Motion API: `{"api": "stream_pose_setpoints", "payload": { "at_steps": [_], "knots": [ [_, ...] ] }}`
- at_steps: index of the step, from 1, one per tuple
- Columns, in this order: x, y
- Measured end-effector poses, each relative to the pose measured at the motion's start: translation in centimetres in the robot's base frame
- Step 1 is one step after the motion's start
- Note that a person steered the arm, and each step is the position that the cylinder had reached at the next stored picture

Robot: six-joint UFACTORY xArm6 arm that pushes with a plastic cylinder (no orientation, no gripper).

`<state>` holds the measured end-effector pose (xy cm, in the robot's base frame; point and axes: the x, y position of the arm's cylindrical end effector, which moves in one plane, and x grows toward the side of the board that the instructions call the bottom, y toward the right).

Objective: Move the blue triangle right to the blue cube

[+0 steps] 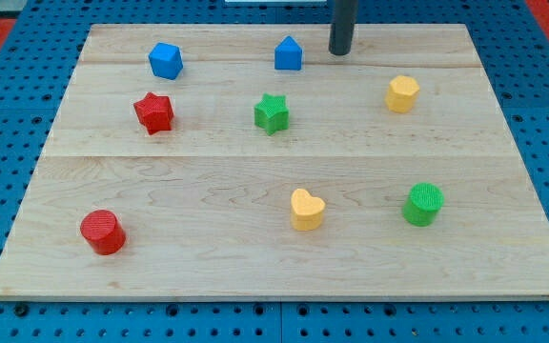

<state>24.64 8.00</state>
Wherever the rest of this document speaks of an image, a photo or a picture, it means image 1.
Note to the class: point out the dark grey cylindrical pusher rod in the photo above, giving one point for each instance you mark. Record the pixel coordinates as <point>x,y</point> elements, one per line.
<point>342,26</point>

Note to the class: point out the blue triangle block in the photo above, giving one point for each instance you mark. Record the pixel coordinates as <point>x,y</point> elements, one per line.
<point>288,55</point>

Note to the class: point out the blue cube block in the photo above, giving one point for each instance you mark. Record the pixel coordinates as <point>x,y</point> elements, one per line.
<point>166,61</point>

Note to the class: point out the yellow hexagon block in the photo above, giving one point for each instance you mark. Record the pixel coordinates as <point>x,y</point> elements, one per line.
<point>402,94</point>

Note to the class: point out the green star block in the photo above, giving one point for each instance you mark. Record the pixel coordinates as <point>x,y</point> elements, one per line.
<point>271,113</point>

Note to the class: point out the yellow heart block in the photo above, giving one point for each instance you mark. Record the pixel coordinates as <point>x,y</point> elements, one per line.
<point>306,210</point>

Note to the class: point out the green cylinder block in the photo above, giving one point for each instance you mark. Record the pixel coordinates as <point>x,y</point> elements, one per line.
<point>423,204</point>

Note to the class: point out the red star block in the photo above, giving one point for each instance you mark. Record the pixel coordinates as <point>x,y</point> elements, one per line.
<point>154,112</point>

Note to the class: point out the light wooden board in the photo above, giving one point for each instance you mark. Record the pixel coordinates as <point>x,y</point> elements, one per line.
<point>206,206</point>

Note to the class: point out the red cylinder block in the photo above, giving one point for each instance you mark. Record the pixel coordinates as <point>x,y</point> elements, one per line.
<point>103,232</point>

